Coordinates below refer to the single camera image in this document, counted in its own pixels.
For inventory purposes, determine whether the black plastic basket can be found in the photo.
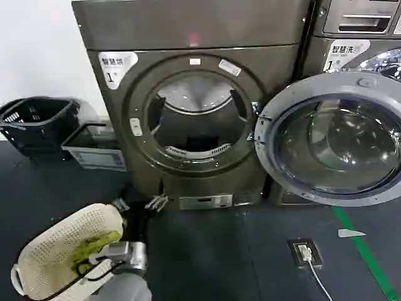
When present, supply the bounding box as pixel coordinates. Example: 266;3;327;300
0;96;81;155

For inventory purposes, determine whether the grey open box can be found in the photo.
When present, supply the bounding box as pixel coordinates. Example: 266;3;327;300
60;121;128;172

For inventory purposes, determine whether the grey dryer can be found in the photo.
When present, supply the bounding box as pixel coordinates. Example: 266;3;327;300
71;0;310;211

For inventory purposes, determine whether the cream perforated laundry basket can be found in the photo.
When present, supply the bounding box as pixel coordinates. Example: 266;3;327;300
11;203;128;297

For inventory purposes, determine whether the white paper scrap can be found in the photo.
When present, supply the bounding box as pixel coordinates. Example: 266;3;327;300
337;228;367;238

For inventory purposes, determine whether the white plug with cable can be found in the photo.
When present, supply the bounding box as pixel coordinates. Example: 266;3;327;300
297;244;334;301

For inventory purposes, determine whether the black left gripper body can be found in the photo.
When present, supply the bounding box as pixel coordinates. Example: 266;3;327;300
126;200;152;244

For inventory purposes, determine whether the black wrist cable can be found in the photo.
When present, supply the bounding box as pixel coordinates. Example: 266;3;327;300
74;256;127;282

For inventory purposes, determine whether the green cloth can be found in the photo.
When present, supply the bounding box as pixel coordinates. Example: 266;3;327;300
70;230;122;274

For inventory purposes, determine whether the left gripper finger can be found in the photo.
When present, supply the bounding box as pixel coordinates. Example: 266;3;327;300
111;197;130;215
145;194;170;211

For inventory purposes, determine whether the grey washing machine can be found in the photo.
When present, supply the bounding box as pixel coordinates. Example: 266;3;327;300
301;0;401;206

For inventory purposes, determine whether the green floor tape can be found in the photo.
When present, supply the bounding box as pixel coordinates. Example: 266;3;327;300
331;205;399;301

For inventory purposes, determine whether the black floor socket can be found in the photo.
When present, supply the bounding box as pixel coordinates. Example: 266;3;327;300
287;238;324;270

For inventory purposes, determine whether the round glass dryer door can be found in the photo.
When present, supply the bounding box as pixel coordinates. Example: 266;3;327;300
254;71;401;208

